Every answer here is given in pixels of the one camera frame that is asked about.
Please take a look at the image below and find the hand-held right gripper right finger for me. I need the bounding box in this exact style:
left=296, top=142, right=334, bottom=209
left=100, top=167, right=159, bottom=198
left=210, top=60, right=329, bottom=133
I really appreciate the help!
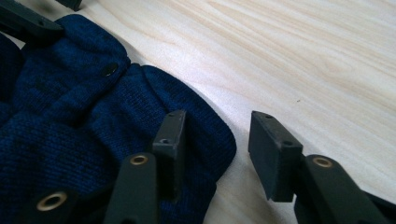
left=247, top=110, right=396, bottom=224

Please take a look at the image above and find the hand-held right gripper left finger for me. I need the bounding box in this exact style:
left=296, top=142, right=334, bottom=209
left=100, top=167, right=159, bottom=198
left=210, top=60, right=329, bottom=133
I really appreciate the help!
left=103, top=109, right=188, bottom=224

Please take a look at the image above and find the dark blue knit garment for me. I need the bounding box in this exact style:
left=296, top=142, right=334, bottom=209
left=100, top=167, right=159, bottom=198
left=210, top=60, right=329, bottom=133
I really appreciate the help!
left=0, top=13, right=237, bottom=224

